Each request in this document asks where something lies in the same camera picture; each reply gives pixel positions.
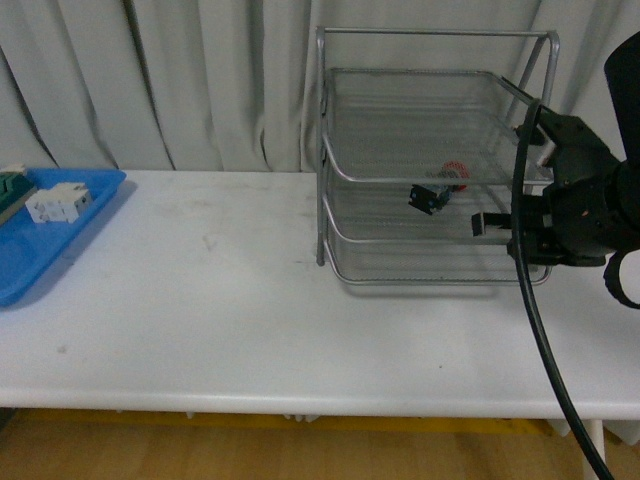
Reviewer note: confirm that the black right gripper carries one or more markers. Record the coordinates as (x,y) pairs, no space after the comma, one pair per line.
(574,221)

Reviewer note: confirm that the red emergency stop button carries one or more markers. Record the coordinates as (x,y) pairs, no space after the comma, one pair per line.
(430,198)

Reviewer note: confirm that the silver mesh tray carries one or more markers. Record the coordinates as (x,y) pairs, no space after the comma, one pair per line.
(378,213)
(421,263)
(394,126)

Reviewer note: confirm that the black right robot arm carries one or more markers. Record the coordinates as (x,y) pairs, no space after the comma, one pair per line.
(621,70)

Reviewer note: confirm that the grey curtain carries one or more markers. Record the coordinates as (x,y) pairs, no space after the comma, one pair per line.
(229,85)

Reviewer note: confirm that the white circuit breaker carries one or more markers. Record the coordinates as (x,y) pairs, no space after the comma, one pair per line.
(65,202)

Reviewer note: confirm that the blue plastic tray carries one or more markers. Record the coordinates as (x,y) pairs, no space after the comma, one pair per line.
(29,249)

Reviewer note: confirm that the green terminal block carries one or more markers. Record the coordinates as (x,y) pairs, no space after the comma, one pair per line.
(16,189)

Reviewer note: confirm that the silver mesh rack frame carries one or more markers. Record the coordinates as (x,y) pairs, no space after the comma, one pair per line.
(511,54)

